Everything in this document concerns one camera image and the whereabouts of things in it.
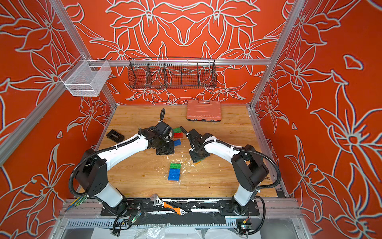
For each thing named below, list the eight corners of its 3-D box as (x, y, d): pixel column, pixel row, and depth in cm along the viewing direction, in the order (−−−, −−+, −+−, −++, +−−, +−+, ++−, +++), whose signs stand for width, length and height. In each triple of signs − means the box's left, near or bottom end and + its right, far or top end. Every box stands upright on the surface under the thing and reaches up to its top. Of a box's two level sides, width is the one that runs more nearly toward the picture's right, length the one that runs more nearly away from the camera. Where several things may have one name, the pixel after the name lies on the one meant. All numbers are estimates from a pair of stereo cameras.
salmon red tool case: (186, 122, 110) (186, 118, 106) (187, 104, 123) (186, 100, 119) (222, 122, 110) (223, 118, 106) (218, 104, 123) (219, 99, 119)
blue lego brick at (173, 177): (168, 181, 84) (167, 178, 80) (169, 176, 85) (168, 174, 82) (179, 181, 84) (179, 178, 80) (179, 176, 85) (179, 174, 82)
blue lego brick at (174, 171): (169, 176, 85) (168, 174, 82) (170, 170, 87) (169, 168, 84) (180, 176, 85) (179, 174, 82) (180, 170, 87) (180, 168, 84)
